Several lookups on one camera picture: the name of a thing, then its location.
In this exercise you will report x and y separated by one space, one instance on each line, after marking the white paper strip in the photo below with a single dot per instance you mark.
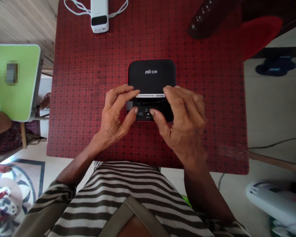
150 95

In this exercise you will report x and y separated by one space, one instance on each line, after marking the wooden pole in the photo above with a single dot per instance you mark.
278 161

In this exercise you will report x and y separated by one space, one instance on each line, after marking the dark blue slippers pair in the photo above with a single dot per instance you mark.
273 68

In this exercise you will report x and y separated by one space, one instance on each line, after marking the red patterned tablecloth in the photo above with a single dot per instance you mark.
88 74

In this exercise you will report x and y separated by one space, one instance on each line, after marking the white plastic appliance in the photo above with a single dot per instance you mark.
268 205

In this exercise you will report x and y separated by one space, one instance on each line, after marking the black receipt printer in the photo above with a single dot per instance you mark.
151 74

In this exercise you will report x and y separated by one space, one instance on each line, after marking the person's right hand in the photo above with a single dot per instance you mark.
187 123

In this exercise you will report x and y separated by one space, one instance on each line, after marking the green folding table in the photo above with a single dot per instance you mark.
19 81

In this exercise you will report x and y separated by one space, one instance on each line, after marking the red plastic chair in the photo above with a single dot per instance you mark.
259 37

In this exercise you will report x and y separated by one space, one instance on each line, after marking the person's body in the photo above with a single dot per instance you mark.
108 202

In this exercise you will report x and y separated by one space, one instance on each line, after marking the person's left hand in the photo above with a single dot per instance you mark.
111 118

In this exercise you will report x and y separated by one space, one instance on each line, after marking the white power bank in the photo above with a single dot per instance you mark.
100 19

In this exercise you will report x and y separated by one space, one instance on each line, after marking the dark red fan base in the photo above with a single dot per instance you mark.
207 19

